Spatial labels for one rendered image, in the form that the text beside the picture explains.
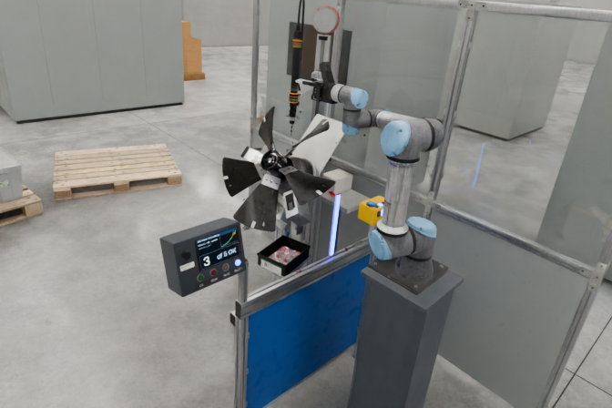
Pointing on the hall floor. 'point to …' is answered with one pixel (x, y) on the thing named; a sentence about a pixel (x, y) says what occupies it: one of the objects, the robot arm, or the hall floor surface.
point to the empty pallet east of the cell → (113, 169)
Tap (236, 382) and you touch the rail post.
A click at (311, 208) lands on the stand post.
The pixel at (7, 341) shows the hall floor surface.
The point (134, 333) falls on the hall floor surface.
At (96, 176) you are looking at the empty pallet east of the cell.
